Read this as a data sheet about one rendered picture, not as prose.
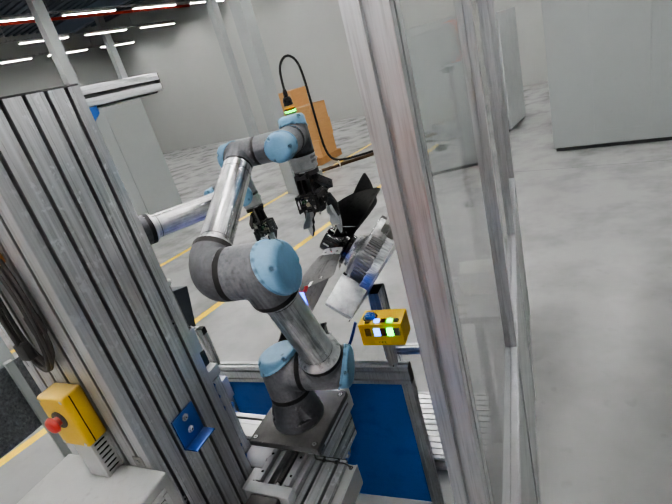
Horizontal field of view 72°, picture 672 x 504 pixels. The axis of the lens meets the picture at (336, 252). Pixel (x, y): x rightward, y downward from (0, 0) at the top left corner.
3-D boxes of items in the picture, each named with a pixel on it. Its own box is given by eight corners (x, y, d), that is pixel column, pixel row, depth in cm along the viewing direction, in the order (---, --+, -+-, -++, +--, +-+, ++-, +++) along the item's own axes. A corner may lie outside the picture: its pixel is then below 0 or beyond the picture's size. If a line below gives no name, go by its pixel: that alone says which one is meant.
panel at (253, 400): (433, 500, 202) (402, 380, 177) (433, 501, 201) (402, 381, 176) (271, 481, 234) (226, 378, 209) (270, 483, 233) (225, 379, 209)
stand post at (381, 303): (418, 426, 258) (382, 283, 224) (415, 438, 251) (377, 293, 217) (410, 425, 260) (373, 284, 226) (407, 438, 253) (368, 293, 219)
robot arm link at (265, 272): (313, 360, 136) (220, 234, 98) (362, 356, 131) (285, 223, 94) (307, 399, 128) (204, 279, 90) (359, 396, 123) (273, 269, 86)
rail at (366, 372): (413, 377, 177) (409, 360, 174) (412, 384, 173) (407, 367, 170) (220, 375, 213) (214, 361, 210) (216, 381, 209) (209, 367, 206)
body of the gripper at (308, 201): (299, 217, 134) (287, 177, 129) (310, 206, 141) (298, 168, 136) (323, 213, 131) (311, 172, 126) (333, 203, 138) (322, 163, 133)
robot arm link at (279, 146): (256, 170, 118) (270, 159, 128) (296, 161, 115) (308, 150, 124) (245, 140, 115) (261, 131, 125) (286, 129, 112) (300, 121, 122)
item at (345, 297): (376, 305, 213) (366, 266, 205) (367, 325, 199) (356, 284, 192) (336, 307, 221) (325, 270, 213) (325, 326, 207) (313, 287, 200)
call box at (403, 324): (411, 331, 171) (406, 307, 167) (406, 348, 163) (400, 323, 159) (371, 333, 178) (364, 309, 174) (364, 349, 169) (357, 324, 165)
